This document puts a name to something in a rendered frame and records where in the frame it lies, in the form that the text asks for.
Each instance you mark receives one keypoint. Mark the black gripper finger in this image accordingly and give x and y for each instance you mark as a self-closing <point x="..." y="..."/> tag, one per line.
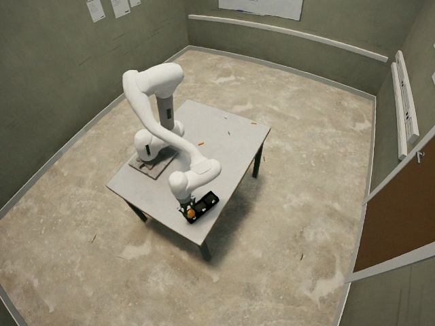
<point x="184" y="212"/>
<point x="193" y="204"/>

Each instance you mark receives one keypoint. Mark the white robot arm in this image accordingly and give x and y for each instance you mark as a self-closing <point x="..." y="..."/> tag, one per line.
<point x="162" y="80"/>

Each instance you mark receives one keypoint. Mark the black three-compartment tray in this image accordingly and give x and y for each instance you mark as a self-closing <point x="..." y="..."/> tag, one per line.
<point x="203" y="205"/>

